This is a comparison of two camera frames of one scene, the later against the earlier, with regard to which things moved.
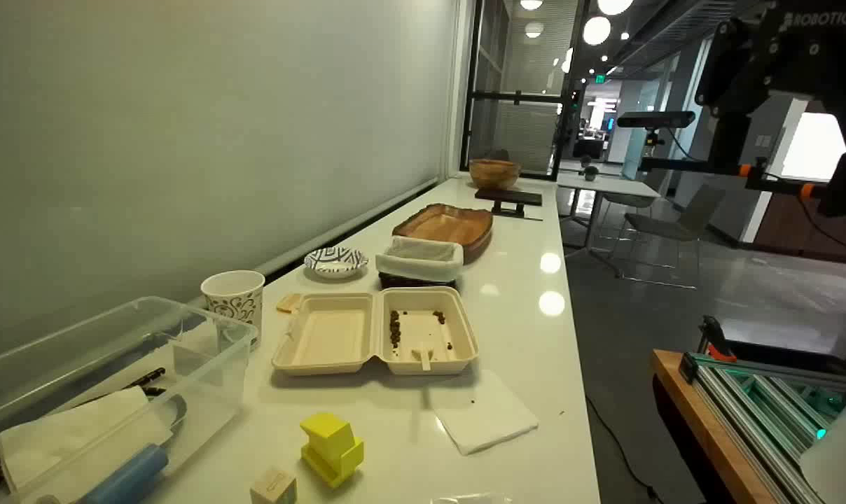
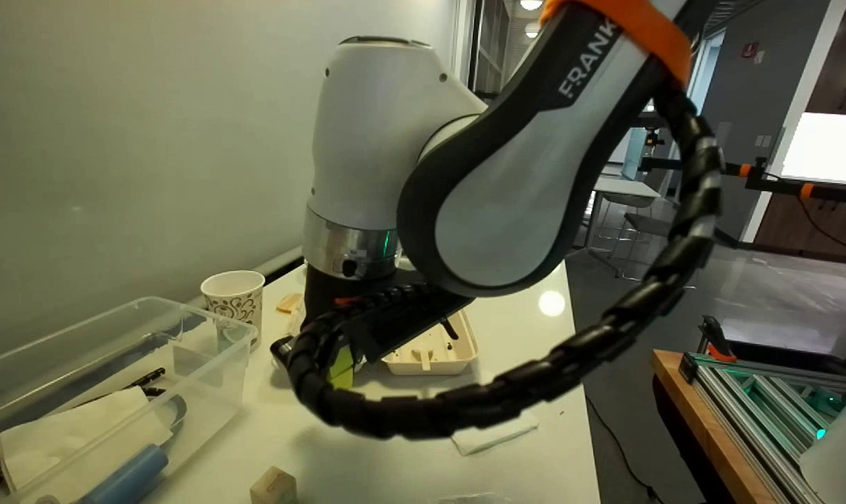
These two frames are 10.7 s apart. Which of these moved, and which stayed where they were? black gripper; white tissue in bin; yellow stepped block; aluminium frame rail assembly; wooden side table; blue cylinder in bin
Moved: yellow stepped block; black gripper
Stayed: wooden side table; blue cylinder in bin; white tissue in bin; aluminium frame rail assembly
